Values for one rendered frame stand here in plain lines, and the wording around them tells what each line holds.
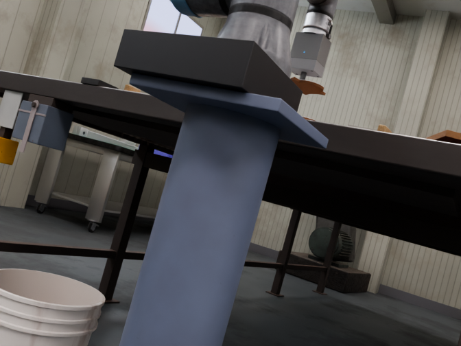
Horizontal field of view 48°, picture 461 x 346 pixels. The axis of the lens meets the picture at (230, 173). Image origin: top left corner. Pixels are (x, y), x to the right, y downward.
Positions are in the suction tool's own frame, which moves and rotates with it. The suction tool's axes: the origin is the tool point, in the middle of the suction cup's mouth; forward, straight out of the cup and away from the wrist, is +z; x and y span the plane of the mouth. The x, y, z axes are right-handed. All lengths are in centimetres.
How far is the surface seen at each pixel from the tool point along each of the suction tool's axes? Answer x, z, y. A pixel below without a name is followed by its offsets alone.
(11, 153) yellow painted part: 21, 40, 84
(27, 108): 28, 25, 73
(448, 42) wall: -571, -243, 97
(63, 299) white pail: 21, 74, 43
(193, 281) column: 57, 48, -21
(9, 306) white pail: 47, 71, 32
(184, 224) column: 59, 40, -17
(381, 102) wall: -564, -148, 162
